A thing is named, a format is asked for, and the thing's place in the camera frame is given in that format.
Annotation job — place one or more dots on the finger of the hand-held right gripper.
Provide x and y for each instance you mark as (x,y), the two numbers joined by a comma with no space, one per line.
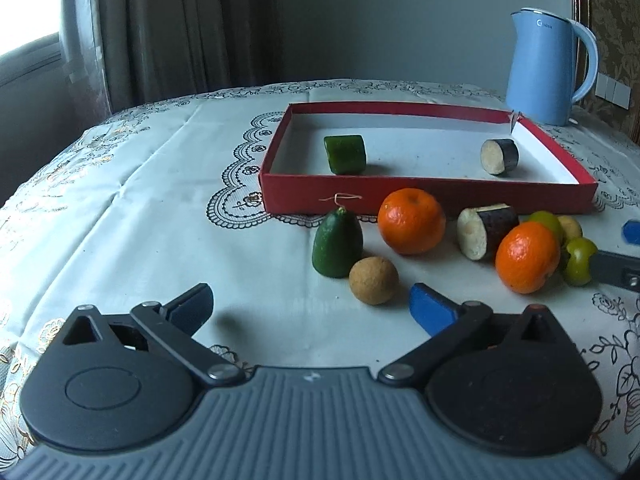
(632,233)
(615,269)

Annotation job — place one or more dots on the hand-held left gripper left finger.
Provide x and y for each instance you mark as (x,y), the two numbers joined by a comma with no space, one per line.
(192,306)

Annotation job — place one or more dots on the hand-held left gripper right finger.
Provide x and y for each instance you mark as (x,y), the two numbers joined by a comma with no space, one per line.
(432,310)

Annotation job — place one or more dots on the green tomato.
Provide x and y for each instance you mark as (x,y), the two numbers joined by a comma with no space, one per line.
(546,221)
(580,260)

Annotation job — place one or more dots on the small yellowish fruit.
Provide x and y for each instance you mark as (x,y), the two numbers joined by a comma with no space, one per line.
(571,227)

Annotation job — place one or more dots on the brown longan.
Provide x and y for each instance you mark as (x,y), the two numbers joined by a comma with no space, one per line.
(374,281)

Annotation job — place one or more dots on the large orange mandarin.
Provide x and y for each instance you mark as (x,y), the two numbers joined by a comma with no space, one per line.
(411,221)

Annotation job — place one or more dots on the cucumber end with stem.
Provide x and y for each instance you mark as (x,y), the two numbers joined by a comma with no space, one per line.
(337,245)

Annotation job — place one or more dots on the red cardboard box tray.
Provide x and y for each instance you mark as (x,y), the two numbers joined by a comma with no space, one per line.
(300,192)

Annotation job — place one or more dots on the green cucumber piece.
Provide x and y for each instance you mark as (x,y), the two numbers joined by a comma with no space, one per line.
(345,155)

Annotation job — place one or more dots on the long eggplant piece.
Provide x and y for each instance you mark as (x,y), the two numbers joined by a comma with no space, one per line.
(492,225)

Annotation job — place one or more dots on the short eggplant piece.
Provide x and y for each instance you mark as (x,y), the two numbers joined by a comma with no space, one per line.
(500,156)

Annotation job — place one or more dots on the blue electric kettle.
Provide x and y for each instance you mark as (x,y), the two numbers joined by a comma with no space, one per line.
(540,70)

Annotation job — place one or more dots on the grey-brown curtain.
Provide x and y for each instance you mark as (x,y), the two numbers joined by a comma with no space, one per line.
(175,30)

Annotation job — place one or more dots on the white wall switch panel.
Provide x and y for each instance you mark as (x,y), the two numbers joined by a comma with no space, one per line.
(614,89)

